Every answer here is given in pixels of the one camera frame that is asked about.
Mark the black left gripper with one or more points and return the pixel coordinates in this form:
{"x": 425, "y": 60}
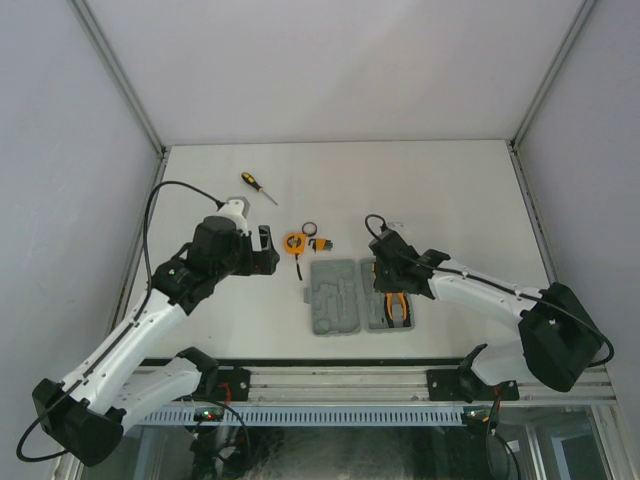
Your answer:
{"x": 257, "y": 262}

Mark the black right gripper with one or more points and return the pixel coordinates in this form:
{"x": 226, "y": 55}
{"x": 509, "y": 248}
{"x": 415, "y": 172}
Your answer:
{"x": 381, "y": 285}

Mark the orange black pliers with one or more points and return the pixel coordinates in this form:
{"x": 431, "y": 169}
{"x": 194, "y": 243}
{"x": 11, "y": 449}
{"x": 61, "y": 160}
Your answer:
{"x": 397, "y": 310}

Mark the short yellow black screwdriver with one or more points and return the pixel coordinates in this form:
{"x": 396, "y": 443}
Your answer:
{"x": 252, "y": 182}

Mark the grey plastic tool case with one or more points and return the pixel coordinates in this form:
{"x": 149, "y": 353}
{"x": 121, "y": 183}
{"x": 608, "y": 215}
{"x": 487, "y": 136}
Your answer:
{"x": 343, "y": 300}

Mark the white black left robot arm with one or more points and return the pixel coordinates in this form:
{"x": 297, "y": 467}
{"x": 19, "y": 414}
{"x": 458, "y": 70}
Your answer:
{"x": 88, "y": 412}

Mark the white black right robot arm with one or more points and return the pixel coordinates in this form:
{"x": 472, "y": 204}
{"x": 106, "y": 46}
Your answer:
{"x": 555, "y": 338}

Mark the orange tape measure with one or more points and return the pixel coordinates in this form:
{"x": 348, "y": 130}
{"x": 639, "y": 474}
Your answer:
{"x": 294, "y": 245}

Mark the black electrical tape roll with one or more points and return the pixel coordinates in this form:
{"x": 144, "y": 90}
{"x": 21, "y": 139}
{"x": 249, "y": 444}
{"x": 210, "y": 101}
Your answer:
{"x": 309, "y": 229}

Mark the orange hex key set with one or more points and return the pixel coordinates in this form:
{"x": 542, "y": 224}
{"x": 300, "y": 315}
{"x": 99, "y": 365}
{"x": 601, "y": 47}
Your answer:
{"x": 320, "y": 244}

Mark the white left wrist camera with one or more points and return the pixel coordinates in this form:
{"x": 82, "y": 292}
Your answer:
{"x": 236, "y": 209}

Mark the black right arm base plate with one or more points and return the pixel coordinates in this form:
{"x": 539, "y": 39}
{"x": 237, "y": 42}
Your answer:
{"x": 450, "y": 385}

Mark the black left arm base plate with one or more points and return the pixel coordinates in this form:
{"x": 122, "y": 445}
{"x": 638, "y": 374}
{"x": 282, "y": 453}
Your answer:
{"x": 224, "y": 385}

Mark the aluminium front rail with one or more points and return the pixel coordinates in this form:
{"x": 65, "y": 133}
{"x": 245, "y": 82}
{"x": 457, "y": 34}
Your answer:
{"x": 396, "y": 385}

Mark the grey slotted cable duct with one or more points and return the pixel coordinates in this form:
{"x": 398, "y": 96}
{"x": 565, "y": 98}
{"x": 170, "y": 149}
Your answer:
{"x": 305, "y": 416}

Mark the left aluminium frame post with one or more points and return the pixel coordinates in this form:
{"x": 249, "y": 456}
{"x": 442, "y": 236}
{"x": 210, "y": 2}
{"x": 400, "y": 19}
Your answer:
{"x": 114, "y": 68}

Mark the aluminium frame post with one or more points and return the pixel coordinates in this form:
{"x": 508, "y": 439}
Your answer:
{"x": 559, "y": 59}
{"x": 114, "y": 68}

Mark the right aluminium frame post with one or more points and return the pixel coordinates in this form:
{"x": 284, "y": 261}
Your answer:
{"x": 559, "y": 59}

